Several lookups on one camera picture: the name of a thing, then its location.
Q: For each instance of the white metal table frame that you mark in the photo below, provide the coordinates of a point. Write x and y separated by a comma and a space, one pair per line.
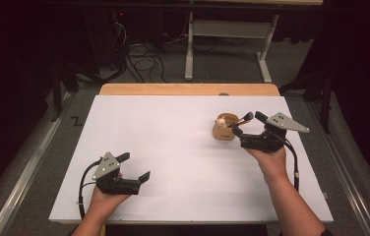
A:
229, 29

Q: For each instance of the metal floor rail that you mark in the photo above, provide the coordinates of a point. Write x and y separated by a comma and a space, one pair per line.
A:
347, 190
25, 173

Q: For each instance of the person's right hand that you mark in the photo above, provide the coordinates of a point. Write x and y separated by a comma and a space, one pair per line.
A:
270, 160

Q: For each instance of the thin black gold-tipped brush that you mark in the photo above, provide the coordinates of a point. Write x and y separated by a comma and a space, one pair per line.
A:
243, 122

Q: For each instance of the black floor stand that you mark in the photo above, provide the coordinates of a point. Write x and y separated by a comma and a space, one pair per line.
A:
326, 105
56, 95

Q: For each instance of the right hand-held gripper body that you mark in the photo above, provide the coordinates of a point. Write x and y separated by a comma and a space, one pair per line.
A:
283, 123

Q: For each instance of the small white figurine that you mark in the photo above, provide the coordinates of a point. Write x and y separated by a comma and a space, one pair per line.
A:
220, 123

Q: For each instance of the person's left hand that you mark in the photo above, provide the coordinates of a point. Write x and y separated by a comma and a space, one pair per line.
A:
104, 203

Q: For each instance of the wooden table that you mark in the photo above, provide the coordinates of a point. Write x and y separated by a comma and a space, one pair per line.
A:
189, 89

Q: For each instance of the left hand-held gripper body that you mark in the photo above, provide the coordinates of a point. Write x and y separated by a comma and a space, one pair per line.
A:
107, 167

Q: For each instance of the round wooden brush holder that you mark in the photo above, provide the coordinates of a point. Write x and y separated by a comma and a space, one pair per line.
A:
222, 133

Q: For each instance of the white table board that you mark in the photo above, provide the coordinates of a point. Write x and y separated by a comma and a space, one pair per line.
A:
173, 131

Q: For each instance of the black computer case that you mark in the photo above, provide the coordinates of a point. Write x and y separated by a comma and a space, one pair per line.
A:
107, 39

